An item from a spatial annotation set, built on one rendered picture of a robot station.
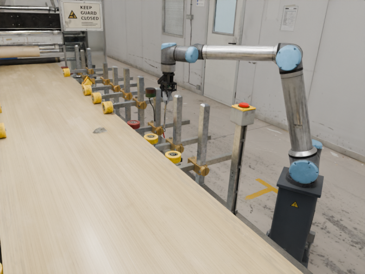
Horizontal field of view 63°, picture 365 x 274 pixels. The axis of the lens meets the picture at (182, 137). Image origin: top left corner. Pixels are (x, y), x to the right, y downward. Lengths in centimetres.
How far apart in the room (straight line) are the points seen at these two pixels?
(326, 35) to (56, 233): 372
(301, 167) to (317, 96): 258
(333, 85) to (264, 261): 333
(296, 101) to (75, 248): 122
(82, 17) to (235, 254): 346
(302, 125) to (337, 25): 254
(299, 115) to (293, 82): 18
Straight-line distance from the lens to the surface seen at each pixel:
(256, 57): 180
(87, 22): 402
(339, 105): 410
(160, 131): 191
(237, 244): 101
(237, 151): 128
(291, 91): 164
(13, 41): 393
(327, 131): 424
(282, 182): 199
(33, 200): 126
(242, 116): 120
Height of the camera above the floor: 158
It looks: 23 degrees down
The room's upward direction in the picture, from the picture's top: 2 degrees clockwise
